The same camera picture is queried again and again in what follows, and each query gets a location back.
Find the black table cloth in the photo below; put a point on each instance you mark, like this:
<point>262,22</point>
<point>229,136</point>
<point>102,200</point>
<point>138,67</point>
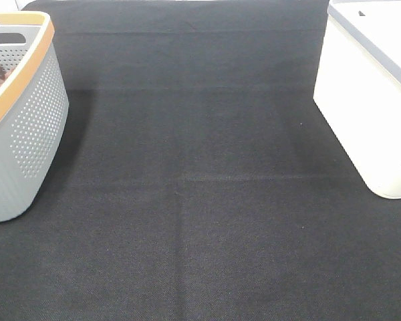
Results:
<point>196,179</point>

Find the grey perforated laundry basket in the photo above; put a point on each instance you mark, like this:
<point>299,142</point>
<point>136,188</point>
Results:
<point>33,108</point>

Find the white storage box grey rim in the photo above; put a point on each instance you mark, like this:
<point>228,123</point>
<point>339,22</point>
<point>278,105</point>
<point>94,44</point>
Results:
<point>358,88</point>

